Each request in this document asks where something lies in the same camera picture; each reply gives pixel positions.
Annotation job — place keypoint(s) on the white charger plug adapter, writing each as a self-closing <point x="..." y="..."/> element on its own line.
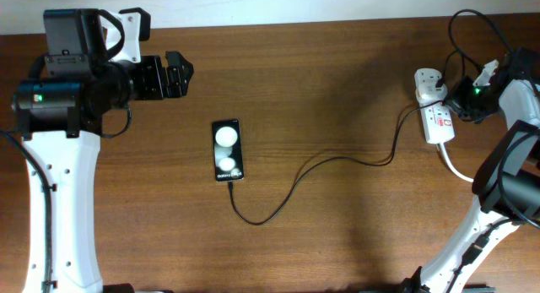
<point x="427" y="93"/>

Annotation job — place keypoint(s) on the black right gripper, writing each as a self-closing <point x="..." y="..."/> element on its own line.
<point x="456" y="105"/>

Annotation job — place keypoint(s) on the white power strip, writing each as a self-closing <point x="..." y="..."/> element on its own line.
<point x="436" y="118"/>

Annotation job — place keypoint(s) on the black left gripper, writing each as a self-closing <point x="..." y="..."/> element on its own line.
<point x="157" y="89"/>

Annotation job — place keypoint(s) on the black smartphone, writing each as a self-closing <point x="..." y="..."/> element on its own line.
<point x="227" y="151"/>

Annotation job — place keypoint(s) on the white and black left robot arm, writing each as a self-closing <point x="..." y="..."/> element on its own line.
<point x="93" y="65"/>

